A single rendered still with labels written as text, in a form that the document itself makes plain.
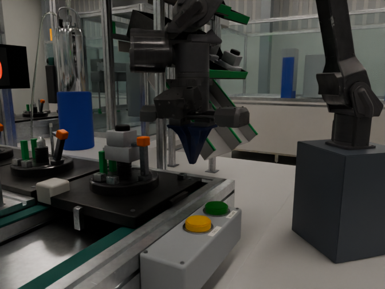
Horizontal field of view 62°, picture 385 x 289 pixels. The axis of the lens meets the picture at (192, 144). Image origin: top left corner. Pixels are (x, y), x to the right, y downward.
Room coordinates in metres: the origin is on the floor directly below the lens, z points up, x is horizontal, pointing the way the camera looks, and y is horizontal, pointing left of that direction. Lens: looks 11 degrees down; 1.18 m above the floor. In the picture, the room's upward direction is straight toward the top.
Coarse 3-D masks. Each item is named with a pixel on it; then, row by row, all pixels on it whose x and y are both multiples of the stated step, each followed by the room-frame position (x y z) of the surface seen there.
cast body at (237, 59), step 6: (228, 54) 0.97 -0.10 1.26; (234, 54) 0.96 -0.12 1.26; (216, 60) 1.01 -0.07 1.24; (222, 60) 0.98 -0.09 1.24; (228, 60) 0.97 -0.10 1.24; (234, 60) 0.96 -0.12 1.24; (240, 60) 0.99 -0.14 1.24; (222, 66) 0.98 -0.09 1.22; (228, 66) 0.97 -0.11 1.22; (234, 66) 0.97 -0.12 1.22
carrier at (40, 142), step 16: (32, 144) 0.79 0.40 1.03; (16, 160) 0.71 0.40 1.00; (32, 160) 0.77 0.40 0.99; (48, 160) 0.76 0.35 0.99; (64, 160) 0.77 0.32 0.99; (80, 160) 0.85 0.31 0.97; (0, 176) 0.70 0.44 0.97; (16, 176) 0.70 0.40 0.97; (32, 176) 0.69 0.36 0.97; (48, 176) 0.70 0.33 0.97; (64, 176) 0.70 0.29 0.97; (80, 176) 0.71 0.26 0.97; (16, 192) 0.62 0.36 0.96; (32, 192) 0.60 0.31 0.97
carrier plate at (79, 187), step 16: (160, 176) 0.70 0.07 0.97; (176, 176) 0.70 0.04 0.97; (64, 192) 0.59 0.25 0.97; (80, 192) 0.59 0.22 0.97; (160, 192) 0.59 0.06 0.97; (176, 192) 0.59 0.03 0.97; (64, 208) 0.55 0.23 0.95; (96, 208) 0.52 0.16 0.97; (112, 208) 0.51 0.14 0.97; (128, 208) 0.51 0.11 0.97; (144, 208) 0.51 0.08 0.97; (160, 208) 0.54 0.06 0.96; (128, 224) 0.48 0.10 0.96
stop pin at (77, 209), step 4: (76, 208) 0.52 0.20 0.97; (80, 208) 0.52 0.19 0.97; (76, 212) 0.52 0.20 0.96; (80, 212) 0.52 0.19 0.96; (76, 216) 0.52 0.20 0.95; (80, 216) 0.52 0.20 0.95; (76, 220) 0.52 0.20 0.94; (80, 220) 0.52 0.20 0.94; (76, 224) 0.52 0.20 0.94; (80, 224) 0.52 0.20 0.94; (76, 228) 0.52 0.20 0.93; (80, 228) 0.52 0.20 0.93
